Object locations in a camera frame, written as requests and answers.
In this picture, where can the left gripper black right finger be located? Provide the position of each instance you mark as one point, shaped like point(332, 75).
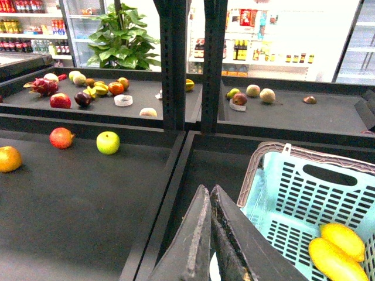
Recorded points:
point(241, 250)

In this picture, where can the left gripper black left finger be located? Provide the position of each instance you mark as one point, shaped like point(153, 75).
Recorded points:
point(188, 255)

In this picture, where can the light blue plastic basket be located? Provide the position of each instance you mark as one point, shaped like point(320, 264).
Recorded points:
point(288, 205)

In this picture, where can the yellow orange mango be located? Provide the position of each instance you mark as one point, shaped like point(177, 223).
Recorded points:
point(333, 262)

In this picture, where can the yellow lemon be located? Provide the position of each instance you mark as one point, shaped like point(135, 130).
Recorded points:
point(344, 238)

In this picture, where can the green apple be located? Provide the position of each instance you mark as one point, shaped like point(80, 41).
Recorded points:
point(108, 142)

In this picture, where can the orange fruit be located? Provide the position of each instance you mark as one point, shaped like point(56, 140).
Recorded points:
point(11, 159)

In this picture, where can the pink dragon fruit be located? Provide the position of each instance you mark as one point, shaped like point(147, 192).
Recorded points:
point(47, 85)

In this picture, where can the green potted plant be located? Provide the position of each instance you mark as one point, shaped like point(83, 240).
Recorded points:
point(121, 41)

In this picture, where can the black shelf upright post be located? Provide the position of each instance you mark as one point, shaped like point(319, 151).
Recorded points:
point(172, 22)

